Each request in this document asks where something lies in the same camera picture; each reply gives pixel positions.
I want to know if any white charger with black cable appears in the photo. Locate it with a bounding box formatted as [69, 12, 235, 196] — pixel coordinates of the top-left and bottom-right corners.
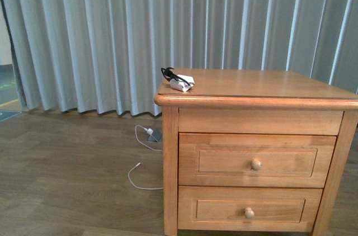
[161, 67, 195, 92]

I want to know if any wooden drawer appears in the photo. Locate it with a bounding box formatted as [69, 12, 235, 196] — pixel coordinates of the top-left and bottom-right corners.
[178, 186, 322, 232]
[178, 133, 336, 188]

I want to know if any open metal floor socket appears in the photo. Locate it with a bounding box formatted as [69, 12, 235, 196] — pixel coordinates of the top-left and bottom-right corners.
[146, 129, 163, 143]

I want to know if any wooden nightstand cabinet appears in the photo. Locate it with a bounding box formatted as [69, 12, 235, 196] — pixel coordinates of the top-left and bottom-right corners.
[154, 69, 357, 235]

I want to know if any grey pleated curtain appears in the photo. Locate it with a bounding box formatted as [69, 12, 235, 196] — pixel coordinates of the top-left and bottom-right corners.
[1, 0, 357, 115]

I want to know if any dark floor sign sticker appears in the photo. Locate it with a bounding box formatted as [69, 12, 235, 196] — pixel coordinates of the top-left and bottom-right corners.
[0, 110, 22, 122]

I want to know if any white wall plug adapter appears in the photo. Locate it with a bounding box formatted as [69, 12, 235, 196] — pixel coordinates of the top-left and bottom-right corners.
[144, 128, 153, 135]

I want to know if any white charging cable on floor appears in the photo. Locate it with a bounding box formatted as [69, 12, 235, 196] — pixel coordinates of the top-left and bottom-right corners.
[128, 125, 164, 191]

